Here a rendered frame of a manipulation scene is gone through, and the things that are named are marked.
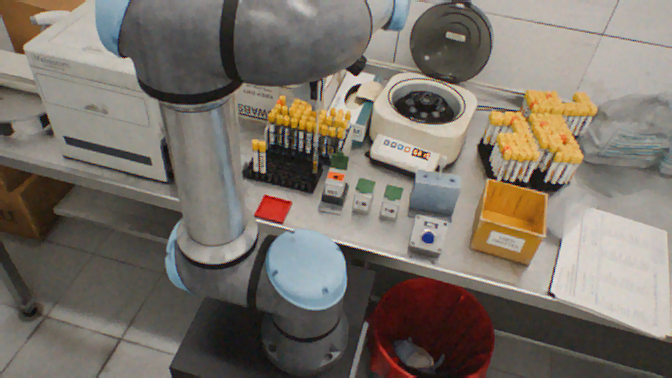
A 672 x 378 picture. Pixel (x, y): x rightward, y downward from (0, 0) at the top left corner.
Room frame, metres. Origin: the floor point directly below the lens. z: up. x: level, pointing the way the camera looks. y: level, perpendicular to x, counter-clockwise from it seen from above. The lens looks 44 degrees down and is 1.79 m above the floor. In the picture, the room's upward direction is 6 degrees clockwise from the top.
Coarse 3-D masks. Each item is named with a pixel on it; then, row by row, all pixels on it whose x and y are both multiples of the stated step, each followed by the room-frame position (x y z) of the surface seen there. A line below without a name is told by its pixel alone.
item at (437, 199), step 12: (420, 180) 0.88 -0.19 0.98; (432, 180) 0.88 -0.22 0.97; (444, 180) 0.89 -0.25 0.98; (456, 180) 0.89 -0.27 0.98; (420, 192) 0.87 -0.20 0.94; (432, 192) 0.87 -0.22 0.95; (444, 192) 0.87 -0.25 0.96; (456, 192) 0.87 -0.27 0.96; (420, 204) 0.87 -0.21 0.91; (432, 204) 0.87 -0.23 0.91; (444, 204) 0.87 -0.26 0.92; (432, 216) 0.86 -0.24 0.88; (444, 216) 0.86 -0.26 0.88
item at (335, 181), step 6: (330, 168) 0.91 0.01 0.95; (330, 174) 0.89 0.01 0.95; (336, 174) 0.90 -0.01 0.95; (342, 174) 0.90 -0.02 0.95; (330, 180) 0.88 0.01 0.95; (336, 180) 0.88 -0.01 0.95; (342, 180) 0.88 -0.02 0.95; (330, 186) 0.87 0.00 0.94; (336, 186) 0.87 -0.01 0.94; (342, 186) 0.87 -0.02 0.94; (330, 192) 0.87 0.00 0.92; (336, 192) 0.87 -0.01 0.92; (342, 192) 0.88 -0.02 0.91
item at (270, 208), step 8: (264, 200) 0.86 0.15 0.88; (272, 200) 0.87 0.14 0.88; (280, 200) 0.87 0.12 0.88; (288, 200) 0.86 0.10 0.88; (264, 208) 0.84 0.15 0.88; (272, 208) 0.84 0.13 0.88; (280, 208) 0.84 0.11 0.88; (288, 208) 0.84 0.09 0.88; (256, 216) 0.81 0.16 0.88; (264, 216) 0.81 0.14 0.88; (272, 216) 0.82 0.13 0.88; (280, 216) 0.82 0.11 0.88
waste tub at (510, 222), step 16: (496, 192) 0.90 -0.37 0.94; (512, 192) 0.89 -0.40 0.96; (528, 192) 0.88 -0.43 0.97; (480, 208) 0.84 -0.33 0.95; (496, 208) 0.89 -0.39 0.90; (512, 208) 0.88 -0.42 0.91; (528, 208) 0.88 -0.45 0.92; (544, 208) 0.83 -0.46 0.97; (480, 224) 0.78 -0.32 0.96; (496, 224) 0.77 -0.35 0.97; (512, 224) 0.86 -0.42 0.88; (528, 224) 0.87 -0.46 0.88; (544, 224) 0.78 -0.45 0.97; (480, 240) 0.78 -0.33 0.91; (496, 240) 0.77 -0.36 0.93; (512, 240) 0.76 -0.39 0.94; (528, 240) 0.75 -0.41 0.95; (496, 256) 0.76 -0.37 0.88; (512, 256) 0.76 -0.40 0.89; (528, 256) 0.75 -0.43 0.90
